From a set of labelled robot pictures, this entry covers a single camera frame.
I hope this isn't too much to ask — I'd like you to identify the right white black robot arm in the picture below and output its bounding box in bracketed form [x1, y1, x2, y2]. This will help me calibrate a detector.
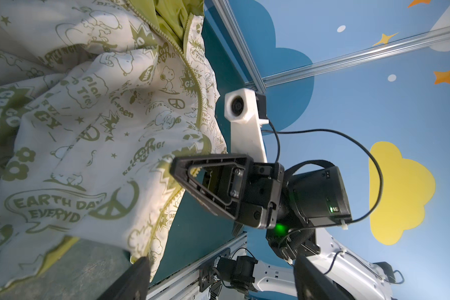
[170, 154, 405, 300]

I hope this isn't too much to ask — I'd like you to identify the aluminium frame back rail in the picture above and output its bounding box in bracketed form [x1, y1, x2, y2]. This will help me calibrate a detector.
[262, 26, 450, 88]

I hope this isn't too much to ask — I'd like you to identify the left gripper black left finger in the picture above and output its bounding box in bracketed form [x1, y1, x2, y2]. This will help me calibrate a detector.
[98, 256, 151, 300]

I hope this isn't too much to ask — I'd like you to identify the aluminium front rail base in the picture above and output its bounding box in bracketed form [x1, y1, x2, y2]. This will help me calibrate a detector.
[146, 232, 248, 300]

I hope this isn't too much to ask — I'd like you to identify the white green printed jacket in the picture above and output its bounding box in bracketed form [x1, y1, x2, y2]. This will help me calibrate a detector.
[0, 1, 227, 293]

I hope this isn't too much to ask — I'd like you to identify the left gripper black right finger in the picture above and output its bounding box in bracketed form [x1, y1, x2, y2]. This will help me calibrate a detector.
[293, 256, 348, 300]

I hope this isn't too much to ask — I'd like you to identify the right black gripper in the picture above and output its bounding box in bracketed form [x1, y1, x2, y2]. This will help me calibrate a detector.
[169, 154, 285, 229]

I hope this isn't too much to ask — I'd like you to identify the aluminium frame right post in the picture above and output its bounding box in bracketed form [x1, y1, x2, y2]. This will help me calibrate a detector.
[212, 0, 266, 95]

